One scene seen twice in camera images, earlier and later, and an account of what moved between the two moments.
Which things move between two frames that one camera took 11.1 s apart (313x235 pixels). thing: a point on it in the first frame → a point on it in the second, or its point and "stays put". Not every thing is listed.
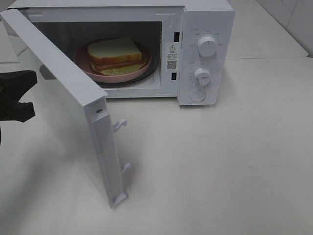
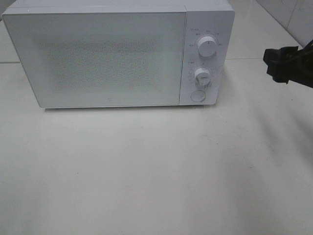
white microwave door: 75,109 → 101,59
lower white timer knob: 202,77 stays put
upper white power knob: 207,46 stays put
